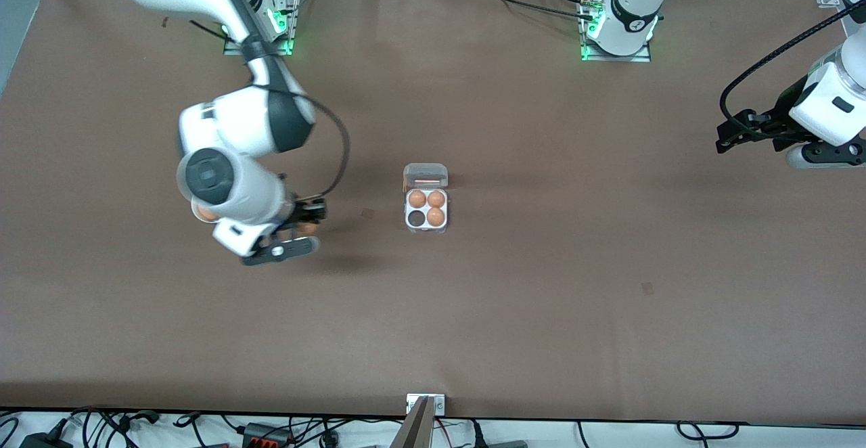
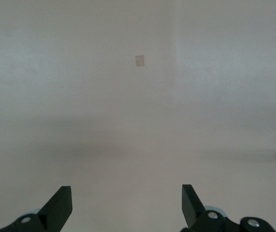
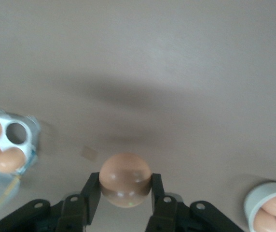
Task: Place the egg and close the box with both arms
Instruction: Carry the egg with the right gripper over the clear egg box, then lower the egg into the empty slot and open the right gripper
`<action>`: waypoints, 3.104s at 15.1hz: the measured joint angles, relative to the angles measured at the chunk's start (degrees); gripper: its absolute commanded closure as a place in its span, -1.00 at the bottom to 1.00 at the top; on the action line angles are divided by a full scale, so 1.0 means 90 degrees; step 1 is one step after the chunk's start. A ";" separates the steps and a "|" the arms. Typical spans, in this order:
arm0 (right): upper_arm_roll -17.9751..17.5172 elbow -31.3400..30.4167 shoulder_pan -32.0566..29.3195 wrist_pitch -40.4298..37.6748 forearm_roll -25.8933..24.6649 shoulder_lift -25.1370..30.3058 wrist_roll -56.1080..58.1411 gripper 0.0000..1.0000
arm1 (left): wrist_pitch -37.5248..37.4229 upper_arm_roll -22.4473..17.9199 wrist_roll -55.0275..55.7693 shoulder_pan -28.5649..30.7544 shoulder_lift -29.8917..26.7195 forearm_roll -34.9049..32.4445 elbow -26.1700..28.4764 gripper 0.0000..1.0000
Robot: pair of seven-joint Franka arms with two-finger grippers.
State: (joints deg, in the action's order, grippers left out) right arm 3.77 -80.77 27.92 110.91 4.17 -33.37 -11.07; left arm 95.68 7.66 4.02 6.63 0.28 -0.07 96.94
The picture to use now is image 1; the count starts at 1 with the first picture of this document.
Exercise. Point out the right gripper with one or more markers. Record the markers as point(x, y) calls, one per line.
point(302, 213)

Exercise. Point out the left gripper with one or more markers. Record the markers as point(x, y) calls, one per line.
point(782, 114)

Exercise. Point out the brown egg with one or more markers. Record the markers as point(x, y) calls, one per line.
point(308, 228)
point(436, 199)
point(417, 199)
point(205, 214)
point(436, 216)

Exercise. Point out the clear plastic egg carton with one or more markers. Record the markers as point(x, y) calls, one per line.
point(425, 174)

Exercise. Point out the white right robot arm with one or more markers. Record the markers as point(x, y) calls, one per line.
point(237, 120)

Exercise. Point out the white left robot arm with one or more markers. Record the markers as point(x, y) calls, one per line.
point(629, 8)

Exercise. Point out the white round bowl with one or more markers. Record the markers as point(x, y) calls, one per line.
point(195, 215)

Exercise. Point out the black orange connector block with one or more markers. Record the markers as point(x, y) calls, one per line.
point(260, 434)

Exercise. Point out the black power adapter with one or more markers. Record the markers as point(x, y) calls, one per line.
point(44, 442)

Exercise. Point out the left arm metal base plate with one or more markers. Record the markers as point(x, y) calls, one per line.
point(643, 57)

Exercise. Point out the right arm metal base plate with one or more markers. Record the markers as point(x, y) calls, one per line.
point(292, 21)

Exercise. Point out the small metal camera bracket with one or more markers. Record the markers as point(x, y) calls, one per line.
point(440, 405)

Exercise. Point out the grey camera pole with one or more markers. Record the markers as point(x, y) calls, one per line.
point(414, 431)

